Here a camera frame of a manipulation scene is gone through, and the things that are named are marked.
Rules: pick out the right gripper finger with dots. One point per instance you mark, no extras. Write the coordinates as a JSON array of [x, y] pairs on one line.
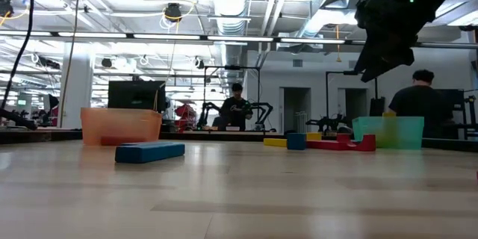
[[381, 61]]

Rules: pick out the yellow wooden block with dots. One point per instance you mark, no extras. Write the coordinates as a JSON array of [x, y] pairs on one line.
[[274, 142], [390, 114]]

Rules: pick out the red arch block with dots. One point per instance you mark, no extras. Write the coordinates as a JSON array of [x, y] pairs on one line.
[[367, 142]]

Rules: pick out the red wooden block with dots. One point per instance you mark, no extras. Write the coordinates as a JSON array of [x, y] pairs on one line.
[[325, 145]]

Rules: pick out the blue wooden block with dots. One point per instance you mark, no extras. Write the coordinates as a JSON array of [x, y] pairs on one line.
[[297, 141], [149, 153]]

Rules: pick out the small black robot arm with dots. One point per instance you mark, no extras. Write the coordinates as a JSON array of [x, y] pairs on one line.
[[18, 119]]

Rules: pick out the black upright box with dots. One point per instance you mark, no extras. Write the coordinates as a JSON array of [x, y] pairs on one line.
[[377, 106]]

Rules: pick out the person seen from behind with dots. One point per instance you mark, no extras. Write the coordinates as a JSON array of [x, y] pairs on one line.
[[422, 108]]

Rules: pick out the teal translucent plastic bin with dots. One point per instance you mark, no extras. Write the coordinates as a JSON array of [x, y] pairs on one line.
[[407, 132]]

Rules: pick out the black robot arms on bench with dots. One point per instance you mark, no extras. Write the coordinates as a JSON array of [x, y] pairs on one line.
[[326, 123], [269, 105]]

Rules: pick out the black cabinet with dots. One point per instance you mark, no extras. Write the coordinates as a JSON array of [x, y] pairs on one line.
[[459, 99]]

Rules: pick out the white radiator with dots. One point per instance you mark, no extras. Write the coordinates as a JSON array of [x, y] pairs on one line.
[[302, 121]]

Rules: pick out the yellow cube block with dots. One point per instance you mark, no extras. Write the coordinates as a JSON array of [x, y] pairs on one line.
[[314, 136]]

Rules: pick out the person in black shirt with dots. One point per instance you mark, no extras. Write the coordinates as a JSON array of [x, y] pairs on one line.
[[236, 110]]

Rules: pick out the red machine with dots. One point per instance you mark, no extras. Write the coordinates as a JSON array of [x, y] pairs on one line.
[[185, 111]]

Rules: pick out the long overhead light bar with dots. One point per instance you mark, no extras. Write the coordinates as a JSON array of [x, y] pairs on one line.
[[168, 36]]

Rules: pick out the black monitor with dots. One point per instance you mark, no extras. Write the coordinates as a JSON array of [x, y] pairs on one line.
[[136, 95]]

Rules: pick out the orange translucent plastic bin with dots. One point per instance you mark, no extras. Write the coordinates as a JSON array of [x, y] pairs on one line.
[[123, 125]]

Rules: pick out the white pillar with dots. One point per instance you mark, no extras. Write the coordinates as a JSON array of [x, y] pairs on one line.
[[84, 82]]

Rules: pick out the green lit sign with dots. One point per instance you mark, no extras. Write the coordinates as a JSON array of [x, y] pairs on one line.
[[22, 102]]

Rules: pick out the wide silver air duct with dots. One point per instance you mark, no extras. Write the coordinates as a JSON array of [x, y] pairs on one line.
[[228, 0]]

